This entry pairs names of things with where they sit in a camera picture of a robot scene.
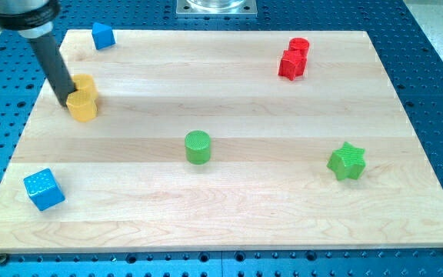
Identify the yellow heart block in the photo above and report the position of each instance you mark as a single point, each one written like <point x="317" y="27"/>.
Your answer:
<point x="85" y="83"/>

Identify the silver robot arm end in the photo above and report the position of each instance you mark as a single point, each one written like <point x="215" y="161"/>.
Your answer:
<point x="30" y="18"/>

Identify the yellow hexagon block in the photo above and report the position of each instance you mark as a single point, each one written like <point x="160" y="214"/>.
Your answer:
<point x="82" y="105"/>

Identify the light wooden board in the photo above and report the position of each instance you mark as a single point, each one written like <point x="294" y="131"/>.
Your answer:
<point x="129" y="187"/>

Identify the green cylinder block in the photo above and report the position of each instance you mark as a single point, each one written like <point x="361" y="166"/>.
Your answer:
<point x="198" y="147"/>

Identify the red star block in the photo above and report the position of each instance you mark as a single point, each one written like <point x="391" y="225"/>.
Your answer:
<point x="292" y="64"/>

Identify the red cylinder block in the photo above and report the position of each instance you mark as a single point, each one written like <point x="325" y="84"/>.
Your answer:
<point x="299" y="44"/>

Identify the green star block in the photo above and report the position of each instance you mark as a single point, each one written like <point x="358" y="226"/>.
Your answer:
<point x="347" y="162"/>

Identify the black pusher rod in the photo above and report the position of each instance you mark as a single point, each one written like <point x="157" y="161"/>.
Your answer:
<point x="49" y="57"/>

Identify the blue cube block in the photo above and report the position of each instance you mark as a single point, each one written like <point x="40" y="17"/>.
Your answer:
<point x="43" y="189"/>

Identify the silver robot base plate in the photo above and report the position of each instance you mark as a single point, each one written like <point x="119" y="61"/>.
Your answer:
<point x="215" y="7"/>

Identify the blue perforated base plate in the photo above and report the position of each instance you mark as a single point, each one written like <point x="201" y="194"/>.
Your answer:
<point x="414" y="67"/>

